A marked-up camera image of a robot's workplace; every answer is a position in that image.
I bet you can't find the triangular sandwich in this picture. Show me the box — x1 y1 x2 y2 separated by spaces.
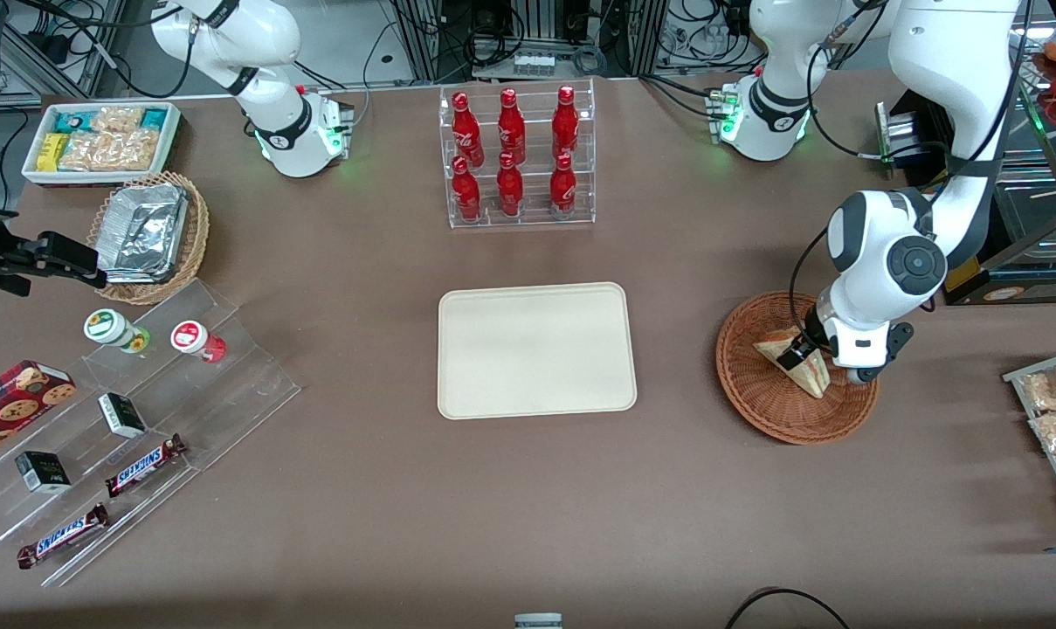
753 328 832 399

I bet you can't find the brown wicker basket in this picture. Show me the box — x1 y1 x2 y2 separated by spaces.
715 291 880 446

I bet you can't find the light wicker basket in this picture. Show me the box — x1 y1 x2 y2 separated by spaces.
86 172 211 306

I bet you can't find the beige plastic tray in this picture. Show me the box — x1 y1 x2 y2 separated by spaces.
438 281 638 421

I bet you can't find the green lid jar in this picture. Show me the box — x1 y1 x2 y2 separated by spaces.
84 308 151 355

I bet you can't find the stack of foil trays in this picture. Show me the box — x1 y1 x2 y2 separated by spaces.
98 183 189 283

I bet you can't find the red plaid cookie box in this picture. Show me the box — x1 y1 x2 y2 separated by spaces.
0 360 79 465

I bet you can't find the red lid jar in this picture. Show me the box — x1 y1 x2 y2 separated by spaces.
171 321 228 363

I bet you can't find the white plastic bin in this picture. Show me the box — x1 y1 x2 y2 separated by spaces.
23 101 183 188

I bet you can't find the small black box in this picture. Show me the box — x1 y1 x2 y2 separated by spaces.
15 451 72 494
98 393 148 439

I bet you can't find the black food warmer cabinet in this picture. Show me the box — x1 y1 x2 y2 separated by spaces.
890 17 1056 306

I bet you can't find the clear acrylic stepped stand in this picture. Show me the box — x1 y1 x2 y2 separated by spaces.
0 278 302 588

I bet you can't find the grey metal box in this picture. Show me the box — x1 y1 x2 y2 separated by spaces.
875 100 930 176

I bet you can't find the Snickers bar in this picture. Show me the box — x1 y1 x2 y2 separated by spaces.
106 434 188 499
17 503 110 570

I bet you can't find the red cola bottle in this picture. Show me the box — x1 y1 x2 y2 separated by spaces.
496 152 525 218
552 85 580 162
549 153 577 216
452 156 483 221
497 87 527 165
452 92 485 167

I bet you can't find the clear acrylic bottle rack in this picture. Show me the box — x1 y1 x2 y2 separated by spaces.
440 79 597 230

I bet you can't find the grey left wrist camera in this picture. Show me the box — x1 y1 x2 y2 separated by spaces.
846 321 915 386

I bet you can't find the metal wire rack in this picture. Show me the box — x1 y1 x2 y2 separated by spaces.
1004 348 1056 535

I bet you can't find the black cable loop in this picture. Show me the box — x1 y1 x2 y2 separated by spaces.
724 587 852 629

